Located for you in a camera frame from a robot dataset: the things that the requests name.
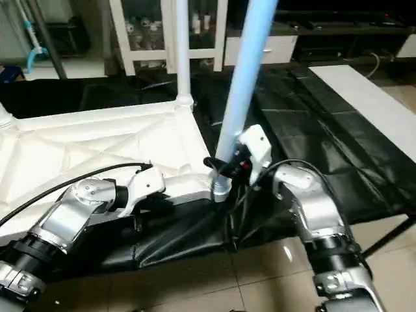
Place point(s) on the white plastic table top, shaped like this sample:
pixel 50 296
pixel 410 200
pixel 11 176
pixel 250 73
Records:
pixel 97 143

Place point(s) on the white plastic table leg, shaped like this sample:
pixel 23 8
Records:
pixel 244 78
pixel 4 117
pixel 183 52

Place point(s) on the black mat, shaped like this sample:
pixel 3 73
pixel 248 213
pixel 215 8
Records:
pixel 312 130

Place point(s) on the white drawer unit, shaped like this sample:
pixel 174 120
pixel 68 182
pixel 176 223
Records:
pixel 273 49

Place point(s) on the white flat panel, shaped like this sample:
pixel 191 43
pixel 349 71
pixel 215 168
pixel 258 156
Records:
pixel 377 104

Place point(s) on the white glass-door cabinet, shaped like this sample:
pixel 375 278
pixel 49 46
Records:
pixel 143 32

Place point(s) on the blue box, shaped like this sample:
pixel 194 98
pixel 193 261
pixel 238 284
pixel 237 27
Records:
pixel 10 73

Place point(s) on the dark metal stand pole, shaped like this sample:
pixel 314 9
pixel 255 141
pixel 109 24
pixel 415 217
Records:
pixel 49 39

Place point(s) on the teal and white pole tool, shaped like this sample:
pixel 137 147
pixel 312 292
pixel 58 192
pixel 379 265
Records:
pixel 32 45

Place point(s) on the black metal frame leg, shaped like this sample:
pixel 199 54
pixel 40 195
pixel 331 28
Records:
pixel 390 237

